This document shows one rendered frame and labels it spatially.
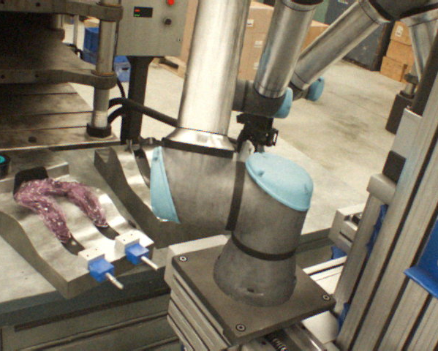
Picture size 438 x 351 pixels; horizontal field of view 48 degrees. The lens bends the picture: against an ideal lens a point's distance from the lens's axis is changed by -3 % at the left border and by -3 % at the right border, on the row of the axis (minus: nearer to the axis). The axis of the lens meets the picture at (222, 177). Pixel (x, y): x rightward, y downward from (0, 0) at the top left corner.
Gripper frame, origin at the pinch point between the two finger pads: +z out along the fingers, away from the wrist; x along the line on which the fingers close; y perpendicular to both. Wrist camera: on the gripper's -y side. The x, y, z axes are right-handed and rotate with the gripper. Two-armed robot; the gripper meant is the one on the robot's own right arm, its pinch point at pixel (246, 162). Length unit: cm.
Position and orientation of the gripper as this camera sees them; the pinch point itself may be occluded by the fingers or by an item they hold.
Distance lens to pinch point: 156.4
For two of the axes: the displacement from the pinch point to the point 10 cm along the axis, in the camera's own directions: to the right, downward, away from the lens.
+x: 8.3, -1.1, 5.4
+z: -1.7, 8.8, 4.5
